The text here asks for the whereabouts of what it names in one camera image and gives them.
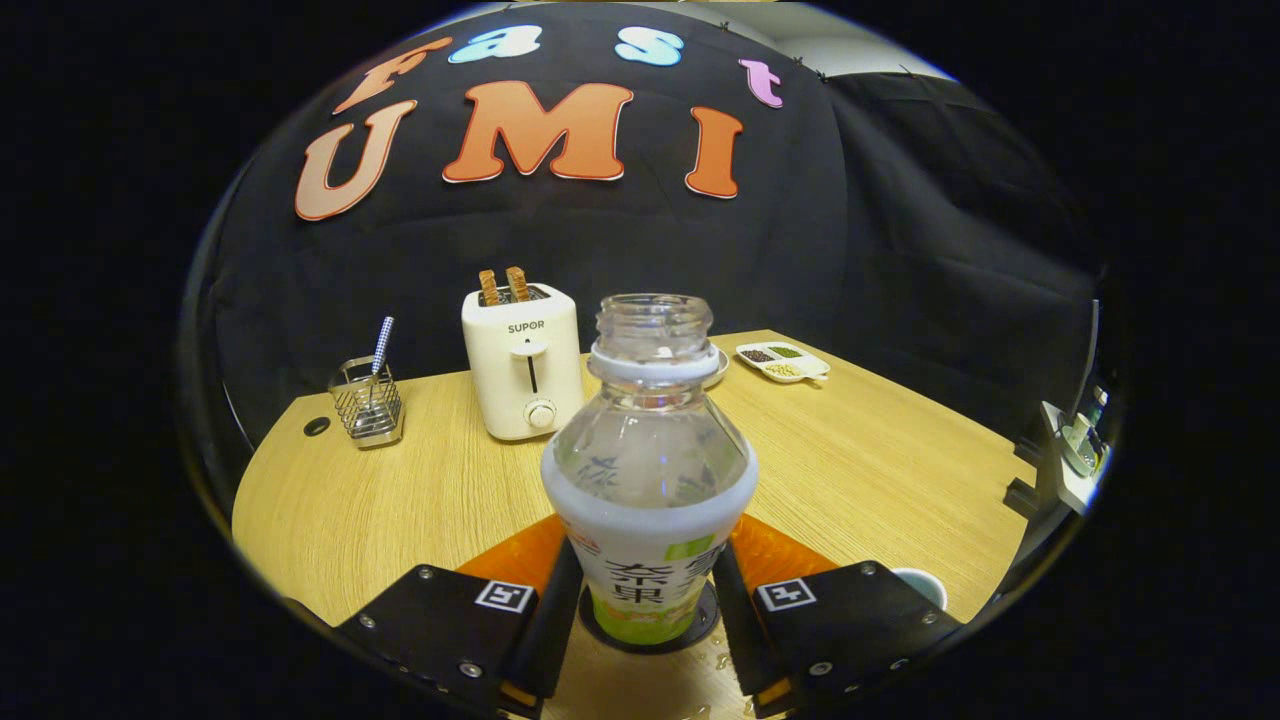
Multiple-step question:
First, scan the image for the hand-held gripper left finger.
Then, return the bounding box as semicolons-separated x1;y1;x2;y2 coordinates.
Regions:
335;513;586;719

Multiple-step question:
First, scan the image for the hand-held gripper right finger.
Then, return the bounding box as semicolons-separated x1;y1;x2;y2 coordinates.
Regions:
712;513;963;719

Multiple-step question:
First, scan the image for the dark round coaster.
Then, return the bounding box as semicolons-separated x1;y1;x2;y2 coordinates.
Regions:
578;580;721;656

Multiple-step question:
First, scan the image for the clear plastic juice bottle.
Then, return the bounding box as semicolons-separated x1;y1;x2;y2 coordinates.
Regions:
540;293;760;646

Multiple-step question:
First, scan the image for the white cup with blue inside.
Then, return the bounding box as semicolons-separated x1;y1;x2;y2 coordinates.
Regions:
890;567;949;613

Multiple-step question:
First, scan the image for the wooden table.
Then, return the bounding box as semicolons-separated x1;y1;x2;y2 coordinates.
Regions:
232;328;1036;720

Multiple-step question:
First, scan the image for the white toaster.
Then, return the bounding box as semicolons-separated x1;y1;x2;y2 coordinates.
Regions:
461;283;586;442

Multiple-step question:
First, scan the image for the white divided dish with seeds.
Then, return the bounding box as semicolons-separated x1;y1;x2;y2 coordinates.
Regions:
735;341;832;385

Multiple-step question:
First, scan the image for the metal wire utensil holder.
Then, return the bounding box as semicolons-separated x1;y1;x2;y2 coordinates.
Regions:
328;356;406;450

